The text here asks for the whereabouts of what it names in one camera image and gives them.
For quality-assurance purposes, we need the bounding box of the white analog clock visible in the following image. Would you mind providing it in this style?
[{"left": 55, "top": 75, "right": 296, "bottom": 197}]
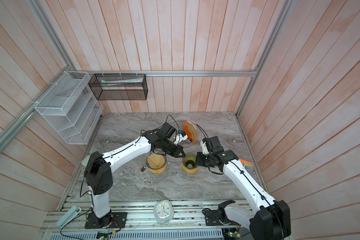
[{"left": 154, "top": 200, "right": 175, "bottom": 224}]

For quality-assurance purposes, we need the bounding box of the white wire mesh shelf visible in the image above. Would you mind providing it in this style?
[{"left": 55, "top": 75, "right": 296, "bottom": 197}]
[{"left": 35, "top": 72, "right": 104, "bottom": 145}]

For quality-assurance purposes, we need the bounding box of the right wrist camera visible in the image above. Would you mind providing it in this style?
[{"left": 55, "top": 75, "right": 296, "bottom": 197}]
[{"left": 200, "top": 141, "right": 209, "bottom": 155}]

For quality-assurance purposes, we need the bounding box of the brown paper coffee filter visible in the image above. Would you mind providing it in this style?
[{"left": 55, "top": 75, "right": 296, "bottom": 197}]
[{"left": 146, "top": 153, "right": 167, "bottom": 170}]

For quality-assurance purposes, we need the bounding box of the green glass dripper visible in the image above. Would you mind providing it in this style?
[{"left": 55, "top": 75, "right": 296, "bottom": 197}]
[{"left": 182, "top": 153, "right": 198, "bottom": 170}]

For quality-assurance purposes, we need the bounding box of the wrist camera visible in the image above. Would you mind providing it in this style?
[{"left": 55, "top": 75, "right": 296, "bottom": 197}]
[
  {"left": 200, "top": 141, "right": 209, "bottom": 155},
  {"left": 174, "top": 130, "right": 188, "bottom": 145}
]

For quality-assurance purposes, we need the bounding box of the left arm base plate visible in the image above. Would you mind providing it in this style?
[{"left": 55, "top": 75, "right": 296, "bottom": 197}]
[{"left": 85, "top": 212, "right": 128, "bottom": 229}]

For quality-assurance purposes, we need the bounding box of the clear glass carafe wooden handle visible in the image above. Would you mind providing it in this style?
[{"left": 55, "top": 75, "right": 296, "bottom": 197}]
[{"left": 141, "top": 165, "right": 148, "bottom": 172}]

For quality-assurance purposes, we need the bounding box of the coloured marker pack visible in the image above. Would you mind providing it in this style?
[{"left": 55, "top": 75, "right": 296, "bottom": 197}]
[{"left": 239, "top": 159, "right": 253, "bottom": 169}]

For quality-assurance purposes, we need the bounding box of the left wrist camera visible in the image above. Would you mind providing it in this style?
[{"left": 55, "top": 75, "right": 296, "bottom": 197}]
[{"left": 174, "top": 130, "right": 188, "bottom": 145}]

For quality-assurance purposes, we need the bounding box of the black mesh basket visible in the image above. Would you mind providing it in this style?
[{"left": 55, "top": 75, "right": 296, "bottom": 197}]
[{"left": 89, "top": 73, "right": 149, "bottom": 101}]

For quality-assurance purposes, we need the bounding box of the orange coffee filter box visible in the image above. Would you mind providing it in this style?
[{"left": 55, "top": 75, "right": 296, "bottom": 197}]
[{"left": 183, "top": 121, "right": 199, "bottom": 143}]

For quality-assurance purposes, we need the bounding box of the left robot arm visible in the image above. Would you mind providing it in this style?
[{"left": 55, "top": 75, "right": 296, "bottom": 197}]
[{"left": 84, "top": 122, "right": 188, "bottom": 219}]

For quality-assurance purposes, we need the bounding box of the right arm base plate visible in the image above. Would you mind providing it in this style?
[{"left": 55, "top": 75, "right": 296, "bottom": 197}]
[{"left": 202, "top": 208, "right": 230, "bottom": 226}]

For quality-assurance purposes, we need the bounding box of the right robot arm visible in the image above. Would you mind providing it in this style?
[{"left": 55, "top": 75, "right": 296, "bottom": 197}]
[{"left": 196, "top": 137, "right": 292, "bottom": 240}]

